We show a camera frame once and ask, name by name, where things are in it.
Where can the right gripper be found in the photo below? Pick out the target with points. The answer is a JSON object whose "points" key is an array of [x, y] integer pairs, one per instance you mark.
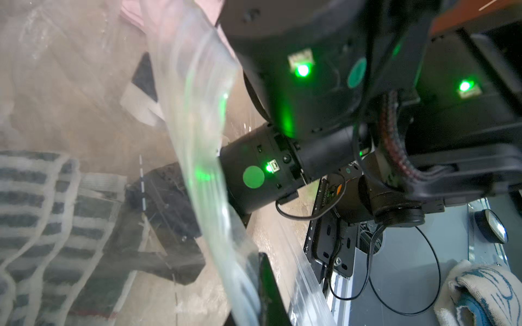
{"points": [[161, 199]]}

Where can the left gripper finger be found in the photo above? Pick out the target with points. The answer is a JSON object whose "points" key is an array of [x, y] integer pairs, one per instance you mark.
{"points": [[272, 309]]}

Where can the green white striped towel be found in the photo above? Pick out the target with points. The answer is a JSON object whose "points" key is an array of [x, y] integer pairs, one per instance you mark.
{"points": [[56, 224]]}

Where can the clear plastic vacuum bag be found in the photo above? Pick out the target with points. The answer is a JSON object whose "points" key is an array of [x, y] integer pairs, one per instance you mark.
{"points": [[75, 79]]}

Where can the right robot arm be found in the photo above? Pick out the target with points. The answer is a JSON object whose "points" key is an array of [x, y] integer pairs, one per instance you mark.
{"points": [[307, 87]]}

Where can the pink folded towel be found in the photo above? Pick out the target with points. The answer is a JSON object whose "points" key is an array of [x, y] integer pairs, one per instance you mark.
{"points": [[151, 15]]}

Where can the patterned rag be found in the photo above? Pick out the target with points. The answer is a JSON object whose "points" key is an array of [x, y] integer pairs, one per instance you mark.
{"points": [[479, 295]]}

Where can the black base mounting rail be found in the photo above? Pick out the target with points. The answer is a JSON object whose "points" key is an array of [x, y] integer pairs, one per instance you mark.
{"points": [[322, 235]]}

